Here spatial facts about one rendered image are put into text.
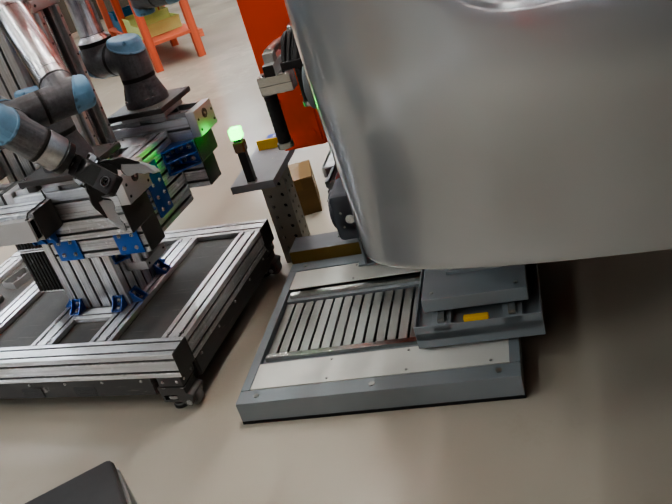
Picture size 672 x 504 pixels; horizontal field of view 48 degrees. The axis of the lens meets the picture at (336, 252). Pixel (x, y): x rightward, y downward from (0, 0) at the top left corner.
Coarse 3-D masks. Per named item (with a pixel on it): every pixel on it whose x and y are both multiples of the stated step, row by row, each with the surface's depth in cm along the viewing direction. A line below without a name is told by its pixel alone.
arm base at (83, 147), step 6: (72, 126) 215; (66, 132) 213; (72, 132) 214; (78, 132) 218; (72, 138) 214; (78, 138) 216; (78, 144) 215; (84, 144) 217; (78, 150) 215; (84, 150) 216; (90, 150) 219; (84, 156) 216
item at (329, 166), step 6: (330, 150) 295; (330, 156) 290; (324, 162) 286; (330, 162) 284; (324, 168) 281; (330, 168) 289; (336, 168) 292; (324, 174) 283; (330, 174) 288; (336, 174) 286; (330, 180) 285; (330, 186) 284
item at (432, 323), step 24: (528, 264) 232; (528, 288) 220; (432, 312) 223; (456, 312) 220; (480, 312) 216; (504, 312) 210; (528, 312) 210; (432, 336) 215; (456, 336) 214; (480, 336) 212; (504, 336) 211
